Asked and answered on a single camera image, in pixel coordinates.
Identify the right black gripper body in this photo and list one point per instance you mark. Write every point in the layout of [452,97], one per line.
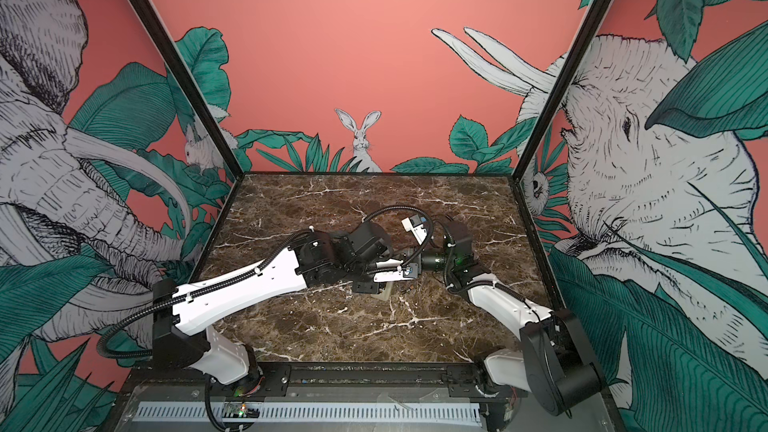
[436,262]

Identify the white AC remote control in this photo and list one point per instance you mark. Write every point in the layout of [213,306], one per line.
[385,292]

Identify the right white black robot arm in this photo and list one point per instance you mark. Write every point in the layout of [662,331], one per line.
[528,324]

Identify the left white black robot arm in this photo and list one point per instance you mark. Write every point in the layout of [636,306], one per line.
[183,317]

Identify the small circuit board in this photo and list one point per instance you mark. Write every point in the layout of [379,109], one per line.
[232,411]

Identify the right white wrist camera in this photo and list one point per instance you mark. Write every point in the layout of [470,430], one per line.
[416,224]

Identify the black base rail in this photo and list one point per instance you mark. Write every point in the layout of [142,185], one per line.
[366,379]

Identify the white slotted cable duct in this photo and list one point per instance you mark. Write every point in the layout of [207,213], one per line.
[463,414]

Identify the left black frame post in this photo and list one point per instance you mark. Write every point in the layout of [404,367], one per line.
[167,48]

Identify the black frame post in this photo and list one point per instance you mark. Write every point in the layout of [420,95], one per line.
[581,43]
[167,48]

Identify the right black frame post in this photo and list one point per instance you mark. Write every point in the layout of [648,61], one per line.
[581,43]

